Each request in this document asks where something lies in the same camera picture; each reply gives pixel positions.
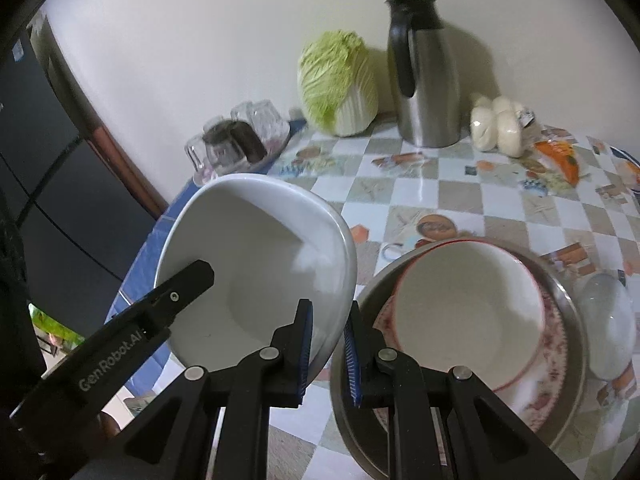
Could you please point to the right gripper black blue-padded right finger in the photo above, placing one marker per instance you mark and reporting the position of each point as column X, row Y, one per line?
column 441, row 425

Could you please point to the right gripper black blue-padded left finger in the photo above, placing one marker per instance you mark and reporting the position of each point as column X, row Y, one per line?
column 213, row 425

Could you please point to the floral rimmed round plate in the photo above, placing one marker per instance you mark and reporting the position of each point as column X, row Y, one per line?
column 545, row 374

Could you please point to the round steel plate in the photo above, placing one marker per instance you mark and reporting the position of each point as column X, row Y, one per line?
column 365, row 437

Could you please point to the strawberry pattern bowl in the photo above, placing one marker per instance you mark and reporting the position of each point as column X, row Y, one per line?
column 475, row 268

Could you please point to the pale blue bowl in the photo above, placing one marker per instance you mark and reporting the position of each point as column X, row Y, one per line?
column 608, row 316

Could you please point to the small white bowl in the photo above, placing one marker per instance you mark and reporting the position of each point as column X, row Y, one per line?
column 270, row 244

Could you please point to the orange snack packet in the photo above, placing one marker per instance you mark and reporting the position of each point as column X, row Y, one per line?
column 562, row 155

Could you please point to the bag of steamed buns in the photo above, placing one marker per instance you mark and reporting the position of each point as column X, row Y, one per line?
column 502, row 124

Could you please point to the clear glass cup tray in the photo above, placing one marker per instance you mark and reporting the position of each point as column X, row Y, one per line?
column 250, row 139

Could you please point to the steel thermos jug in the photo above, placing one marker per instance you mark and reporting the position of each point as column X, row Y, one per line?
column 423, row 78

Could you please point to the napa cabbage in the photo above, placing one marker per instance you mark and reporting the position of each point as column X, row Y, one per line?
column 336, row 84

